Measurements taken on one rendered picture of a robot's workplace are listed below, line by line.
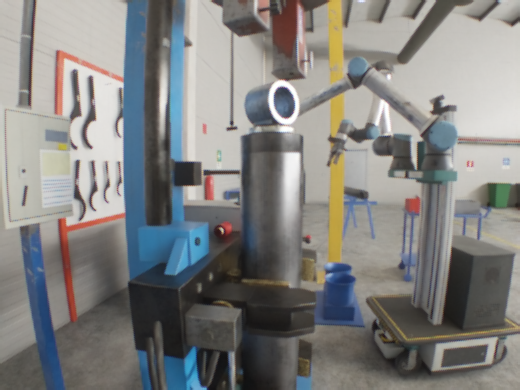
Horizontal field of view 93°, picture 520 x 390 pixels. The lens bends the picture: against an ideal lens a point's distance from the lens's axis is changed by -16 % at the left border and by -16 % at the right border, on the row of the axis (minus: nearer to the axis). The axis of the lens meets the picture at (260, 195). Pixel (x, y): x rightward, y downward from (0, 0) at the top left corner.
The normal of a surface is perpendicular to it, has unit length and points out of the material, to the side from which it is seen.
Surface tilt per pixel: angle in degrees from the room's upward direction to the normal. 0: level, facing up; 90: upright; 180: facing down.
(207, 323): 90
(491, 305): 90
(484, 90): 90
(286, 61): 90
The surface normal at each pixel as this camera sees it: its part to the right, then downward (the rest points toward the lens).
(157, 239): -0.19, 0.08
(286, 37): -0.41, 0.08
